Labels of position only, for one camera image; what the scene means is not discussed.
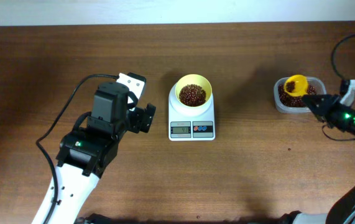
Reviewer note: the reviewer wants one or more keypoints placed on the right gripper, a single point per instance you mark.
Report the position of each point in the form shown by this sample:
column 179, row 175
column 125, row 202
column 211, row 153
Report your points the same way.
column 322, row 108

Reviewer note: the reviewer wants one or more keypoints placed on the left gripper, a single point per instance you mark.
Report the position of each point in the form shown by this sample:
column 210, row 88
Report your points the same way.
column 135, row 125

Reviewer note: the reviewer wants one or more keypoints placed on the yellow measuring scoop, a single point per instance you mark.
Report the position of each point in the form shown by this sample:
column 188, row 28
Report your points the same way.
column 296, row 86

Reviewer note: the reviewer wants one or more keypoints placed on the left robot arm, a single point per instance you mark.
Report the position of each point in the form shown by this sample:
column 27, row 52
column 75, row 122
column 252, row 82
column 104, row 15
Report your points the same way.
column 90, row 146

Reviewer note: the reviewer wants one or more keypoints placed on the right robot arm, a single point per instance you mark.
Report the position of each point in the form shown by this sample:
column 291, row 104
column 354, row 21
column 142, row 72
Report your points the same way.
column 343, row 211

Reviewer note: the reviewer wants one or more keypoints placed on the white digital kitchen scale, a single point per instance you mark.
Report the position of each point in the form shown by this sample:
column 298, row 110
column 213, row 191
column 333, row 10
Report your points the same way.
column 190, row 123

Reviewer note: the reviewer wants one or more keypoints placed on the red beans in bowl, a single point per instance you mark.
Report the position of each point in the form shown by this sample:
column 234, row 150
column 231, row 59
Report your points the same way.
column 192, row 95

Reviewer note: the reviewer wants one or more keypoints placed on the pale yellow plastic bowl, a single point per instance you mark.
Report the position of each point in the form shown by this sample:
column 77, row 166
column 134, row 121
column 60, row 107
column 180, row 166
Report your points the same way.
column 194, row 79

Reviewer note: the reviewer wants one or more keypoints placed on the clear plastic food container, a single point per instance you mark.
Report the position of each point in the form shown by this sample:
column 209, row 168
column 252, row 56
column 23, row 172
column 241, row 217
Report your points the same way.
column 315, row 86

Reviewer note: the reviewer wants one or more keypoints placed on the red beans in container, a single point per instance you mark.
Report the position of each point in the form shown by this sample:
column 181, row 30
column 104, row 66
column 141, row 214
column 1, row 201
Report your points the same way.
column 288, row 100

